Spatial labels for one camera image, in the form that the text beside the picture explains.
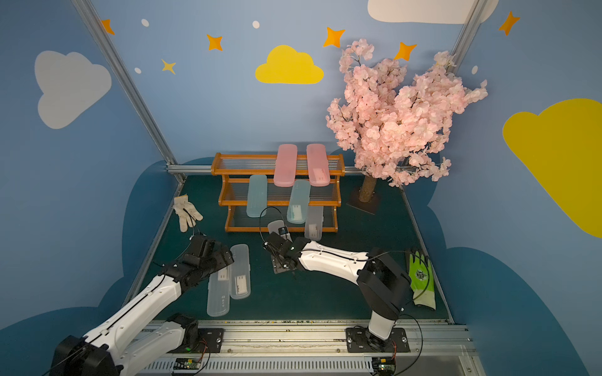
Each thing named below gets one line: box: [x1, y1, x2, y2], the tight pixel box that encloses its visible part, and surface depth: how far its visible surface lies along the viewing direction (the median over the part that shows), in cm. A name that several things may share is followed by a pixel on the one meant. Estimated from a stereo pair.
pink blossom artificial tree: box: [326, 39, 489, 204], surface depth 71 cm
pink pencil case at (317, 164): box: [305, 143, 331, 188], surface depth 86 cm
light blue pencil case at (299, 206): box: [286, 179, 312, 225], surface depth 90 cm
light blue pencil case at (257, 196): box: [246, 174, 268, 218], surface depth 95 cm
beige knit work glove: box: [172, 194, 204, 233], surface depth 109 cm
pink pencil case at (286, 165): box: [273, 144, 298, 188], surface depth 86 cm
